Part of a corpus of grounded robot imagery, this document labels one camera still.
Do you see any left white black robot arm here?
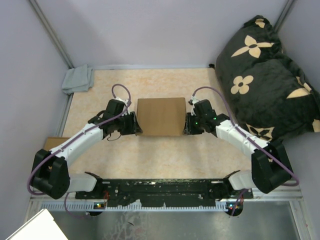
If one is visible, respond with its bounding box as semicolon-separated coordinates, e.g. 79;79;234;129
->
27;97;141;200

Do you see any small folded cardboard box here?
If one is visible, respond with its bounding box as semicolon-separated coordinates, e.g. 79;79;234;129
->
43;137;69;151

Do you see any purple cable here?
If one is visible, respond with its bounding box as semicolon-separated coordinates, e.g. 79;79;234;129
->
191;86;300;217
26;84;133;218

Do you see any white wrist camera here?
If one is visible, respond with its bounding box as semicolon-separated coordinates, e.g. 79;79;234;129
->
115;97;131;107
188;95;200;106

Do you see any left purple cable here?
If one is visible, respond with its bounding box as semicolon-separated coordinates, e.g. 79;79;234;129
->
26;84;133;218

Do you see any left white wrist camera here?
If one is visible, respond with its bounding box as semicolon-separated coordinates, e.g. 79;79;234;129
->
115;97;131;107

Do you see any grey folded cloth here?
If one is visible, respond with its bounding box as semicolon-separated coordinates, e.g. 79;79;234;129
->
61;64;94;95

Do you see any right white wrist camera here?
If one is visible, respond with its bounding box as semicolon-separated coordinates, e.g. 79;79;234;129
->
188;95;200;106

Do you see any white board corner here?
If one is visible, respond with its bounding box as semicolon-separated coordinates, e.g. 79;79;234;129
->
6;208;68;240

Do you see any aluminium frame rail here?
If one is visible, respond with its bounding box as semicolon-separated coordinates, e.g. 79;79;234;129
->
27;187;303;216

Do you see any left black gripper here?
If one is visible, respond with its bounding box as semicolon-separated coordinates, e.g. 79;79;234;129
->
114;111;143;136

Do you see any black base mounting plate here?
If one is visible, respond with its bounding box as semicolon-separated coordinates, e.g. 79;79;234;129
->
75;178;241;207

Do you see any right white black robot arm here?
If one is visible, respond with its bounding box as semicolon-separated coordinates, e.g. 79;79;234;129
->
183;97;293;198

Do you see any brown cardboard box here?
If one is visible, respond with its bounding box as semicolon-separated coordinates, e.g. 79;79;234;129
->
137;97;187;137

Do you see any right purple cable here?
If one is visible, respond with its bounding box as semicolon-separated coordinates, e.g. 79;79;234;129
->
191;86;300;217

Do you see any black floral pillow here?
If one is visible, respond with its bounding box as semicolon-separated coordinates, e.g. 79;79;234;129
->
215;15;320;141

